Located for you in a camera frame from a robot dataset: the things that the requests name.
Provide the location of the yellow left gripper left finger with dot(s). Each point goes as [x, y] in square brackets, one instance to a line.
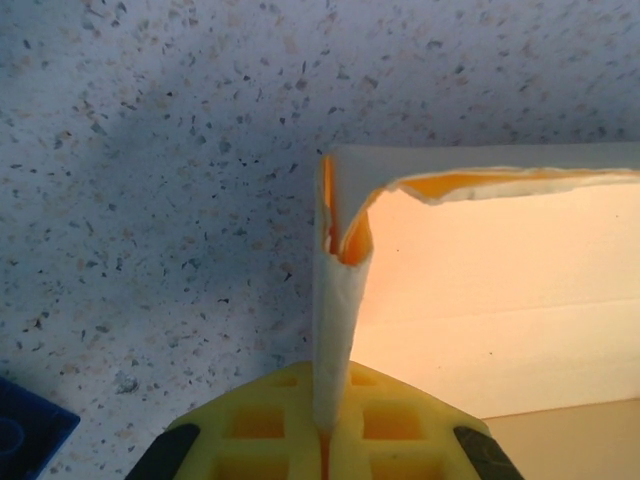
[250, 430]

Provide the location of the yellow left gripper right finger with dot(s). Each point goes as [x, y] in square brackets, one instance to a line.
[400, 430]

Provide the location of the yellow paper box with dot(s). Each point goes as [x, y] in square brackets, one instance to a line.
[500, 280]

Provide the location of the small blue cube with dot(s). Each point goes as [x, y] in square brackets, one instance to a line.
[30, 430]

